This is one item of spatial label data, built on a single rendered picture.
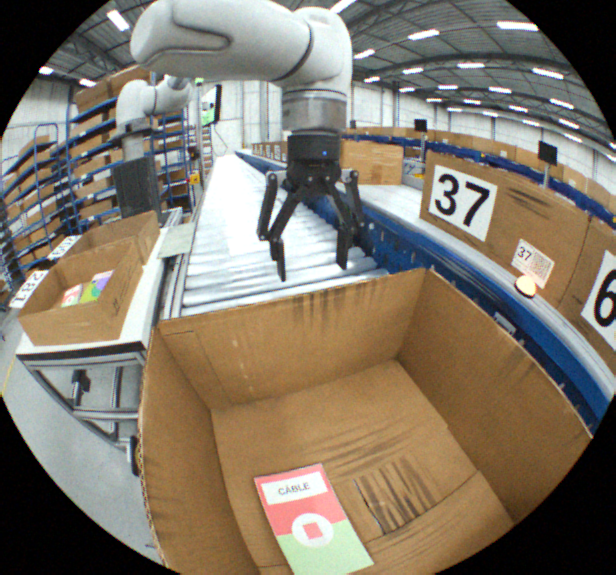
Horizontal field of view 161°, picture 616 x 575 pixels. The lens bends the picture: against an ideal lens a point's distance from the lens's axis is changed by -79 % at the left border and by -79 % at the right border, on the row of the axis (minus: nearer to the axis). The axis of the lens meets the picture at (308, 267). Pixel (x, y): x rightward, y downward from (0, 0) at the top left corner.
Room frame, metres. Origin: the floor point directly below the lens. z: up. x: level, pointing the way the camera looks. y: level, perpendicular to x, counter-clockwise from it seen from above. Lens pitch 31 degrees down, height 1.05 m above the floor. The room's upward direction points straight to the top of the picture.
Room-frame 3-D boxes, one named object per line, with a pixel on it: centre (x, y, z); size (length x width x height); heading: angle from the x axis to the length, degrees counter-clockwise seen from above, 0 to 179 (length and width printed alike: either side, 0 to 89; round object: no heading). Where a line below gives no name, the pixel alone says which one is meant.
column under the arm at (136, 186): (0.90, 0.79, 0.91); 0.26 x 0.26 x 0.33; 23
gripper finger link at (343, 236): (0.36, -0.06, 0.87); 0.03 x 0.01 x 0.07; 20
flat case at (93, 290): (0.31, 0.50, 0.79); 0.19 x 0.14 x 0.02; 20
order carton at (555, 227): (0.37, -0.47, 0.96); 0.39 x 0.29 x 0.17; 20
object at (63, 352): (0.58, 0.78, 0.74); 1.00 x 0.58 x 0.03; 23
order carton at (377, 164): (1.10, -0.20, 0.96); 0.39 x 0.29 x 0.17; 20
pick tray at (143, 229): (0.57, 0.72, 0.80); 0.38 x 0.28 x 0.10; 112
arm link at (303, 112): (0.34, -0.01, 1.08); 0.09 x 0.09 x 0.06
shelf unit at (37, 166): (1.19, 3.12, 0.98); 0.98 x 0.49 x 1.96; 108
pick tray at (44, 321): (0.28, 0.60, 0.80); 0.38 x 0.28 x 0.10; 110
